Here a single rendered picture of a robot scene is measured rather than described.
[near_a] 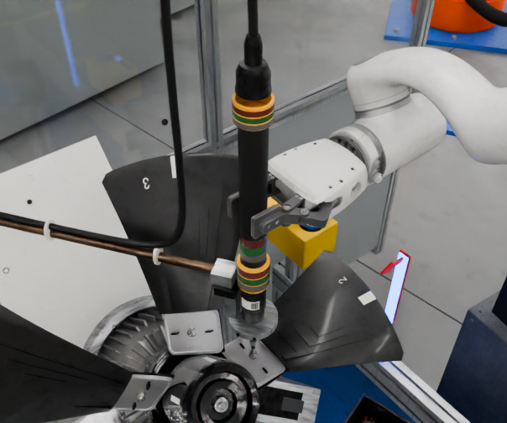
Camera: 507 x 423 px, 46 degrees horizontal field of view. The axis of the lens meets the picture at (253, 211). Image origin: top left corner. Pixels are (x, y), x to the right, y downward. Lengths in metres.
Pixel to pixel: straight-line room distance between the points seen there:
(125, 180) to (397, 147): 0.39
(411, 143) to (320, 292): 0.34
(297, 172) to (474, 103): 0.22
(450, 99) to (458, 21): 3.86
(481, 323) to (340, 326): 0.47
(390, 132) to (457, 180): 2.48
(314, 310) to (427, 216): 2.04
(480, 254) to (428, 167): 0.64
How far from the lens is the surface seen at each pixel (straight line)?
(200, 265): 0.81
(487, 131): 0.72
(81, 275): 1.07
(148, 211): 0.89
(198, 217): 0.87
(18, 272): 1.05
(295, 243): 1.30
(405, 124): 0.82
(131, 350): 0.98
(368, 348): 1.02
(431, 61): 0.76
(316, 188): 0.72
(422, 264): 2.77
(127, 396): 0.89
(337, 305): 1.03
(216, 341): 0.89
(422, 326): 2.55
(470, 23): 4.62
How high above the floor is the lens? 1.97
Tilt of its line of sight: 43 degrees down
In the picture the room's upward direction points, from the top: straight up
